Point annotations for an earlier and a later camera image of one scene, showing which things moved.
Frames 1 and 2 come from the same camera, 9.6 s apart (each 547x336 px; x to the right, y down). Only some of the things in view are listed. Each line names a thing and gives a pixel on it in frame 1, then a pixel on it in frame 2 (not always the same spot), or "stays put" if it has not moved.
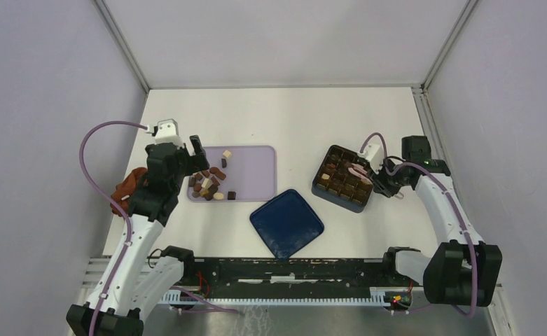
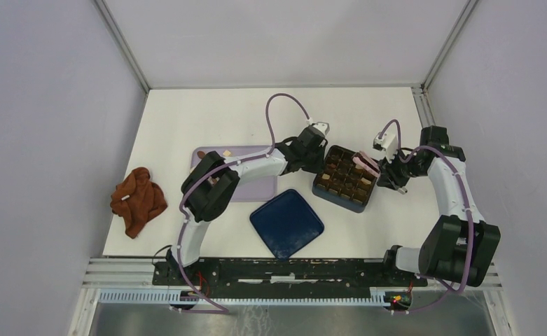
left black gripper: x=196 y=162 -> x=318 y=167
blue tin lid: x=287 y=223 stays put
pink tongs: x=361 y=173 -> x=363 y=160
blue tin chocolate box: x=335 y=183 stays put
